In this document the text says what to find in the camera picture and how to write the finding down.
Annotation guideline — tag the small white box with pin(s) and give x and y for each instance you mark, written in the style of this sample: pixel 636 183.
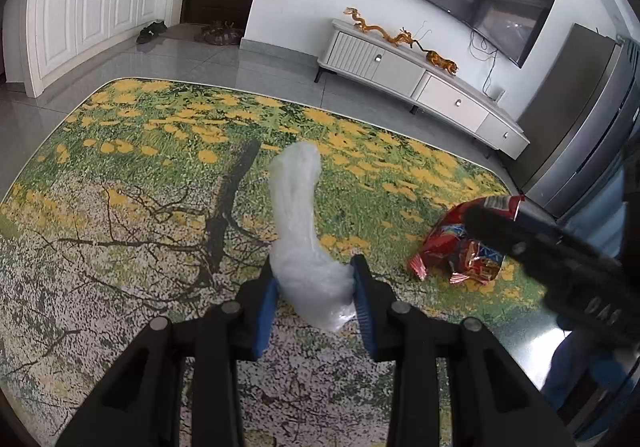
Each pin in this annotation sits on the small white box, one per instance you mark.
pixel 498 93

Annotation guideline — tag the blue trousers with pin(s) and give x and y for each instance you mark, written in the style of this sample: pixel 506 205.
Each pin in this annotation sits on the blue trousers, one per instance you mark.
pixel 595 377

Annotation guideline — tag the white plastic bag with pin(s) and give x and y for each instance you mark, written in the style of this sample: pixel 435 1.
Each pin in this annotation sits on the white plastic bag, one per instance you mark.
pixel 295 232

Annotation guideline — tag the orange dragon figurine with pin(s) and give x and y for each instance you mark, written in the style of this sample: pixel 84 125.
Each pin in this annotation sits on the orange dragon figurine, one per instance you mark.
pixel 367 24
pixel 404 38

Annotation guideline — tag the white television cabinet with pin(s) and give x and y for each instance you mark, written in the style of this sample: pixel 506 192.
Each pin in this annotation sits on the white television cabinet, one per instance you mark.
pixel 395 72

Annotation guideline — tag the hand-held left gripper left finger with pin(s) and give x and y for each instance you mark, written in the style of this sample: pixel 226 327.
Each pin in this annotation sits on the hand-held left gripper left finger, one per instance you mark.
pixel 265 309

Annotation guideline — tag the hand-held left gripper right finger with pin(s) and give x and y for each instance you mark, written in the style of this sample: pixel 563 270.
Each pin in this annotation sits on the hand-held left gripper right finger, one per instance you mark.
pixel 361 309

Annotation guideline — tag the brown slippers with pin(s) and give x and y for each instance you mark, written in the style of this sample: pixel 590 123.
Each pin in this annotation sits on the brown slippers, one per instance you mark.
pixel 222 33

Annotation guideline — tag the flower printed table mat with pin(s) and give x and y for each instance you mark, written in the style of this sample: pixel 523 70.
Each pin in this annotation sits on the flower printed table mat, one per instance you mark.
pixel 125 187

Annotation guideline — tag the white panelled cabinet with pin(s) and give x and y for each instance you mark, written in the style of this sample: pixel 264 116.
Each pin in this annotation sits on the white panelled cabinet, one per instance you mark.
pixel 95 7

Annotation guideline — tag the black shoes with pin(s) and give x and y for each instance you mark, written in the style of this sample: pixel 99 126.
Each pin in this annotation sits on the black shoes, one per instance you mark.
pixel 151 32

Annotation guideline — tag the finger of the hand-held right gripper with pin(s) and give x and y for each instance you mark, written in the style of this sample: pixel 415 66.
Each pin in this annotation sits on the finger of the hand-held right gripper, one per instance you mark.
pixel 492 232

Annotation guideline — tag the red snack packet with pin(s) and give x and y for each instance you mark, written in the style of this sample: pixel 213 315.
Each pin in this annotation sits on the red snack packet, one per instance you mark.
pixel 445 244

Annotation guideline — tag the orange tiger figurine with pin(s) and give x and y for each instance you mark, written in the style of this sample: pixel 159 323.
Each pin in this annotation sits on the orange tiger figurine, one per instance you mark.
pixel 442 62

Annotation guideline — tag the grey refrigerator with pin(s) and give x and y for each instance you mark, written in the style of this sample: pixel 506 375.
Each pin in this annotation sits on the grey refrigerator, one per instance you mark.
pixel 580 127

